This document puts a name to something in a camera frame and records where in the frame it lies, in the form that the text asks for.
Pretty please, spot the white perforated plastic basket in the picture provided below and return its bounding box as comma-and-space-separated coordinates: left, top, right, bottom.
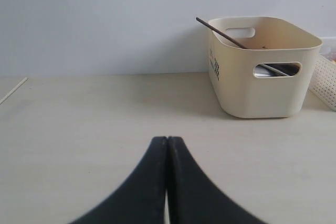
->
308, 36, 336, 111

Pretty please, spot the cream plastic bin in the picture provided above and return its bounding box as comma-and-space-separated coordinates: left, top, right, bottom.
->
208, 17, 322, 119

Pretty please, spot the silver table knife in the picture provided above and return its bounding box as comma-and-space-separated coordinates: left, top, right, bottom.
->
260, 63, 289, 77

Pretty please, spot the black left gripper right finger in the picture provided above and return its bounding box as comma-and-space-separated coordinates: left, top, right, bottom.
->
167, 136, 264, 223

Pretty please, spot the stainless steel cup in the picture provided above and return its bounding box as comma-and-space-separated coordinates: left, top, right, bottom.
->
254, 65, 278, 78

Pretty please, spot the dark wooden chopstick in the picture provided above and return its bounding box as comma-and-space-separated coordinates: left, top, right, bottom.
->
195, 17, 247, 49

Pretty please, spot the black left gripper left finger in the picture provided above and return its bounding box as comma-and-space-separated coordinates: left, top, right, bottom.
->
72, 136, 167, 223

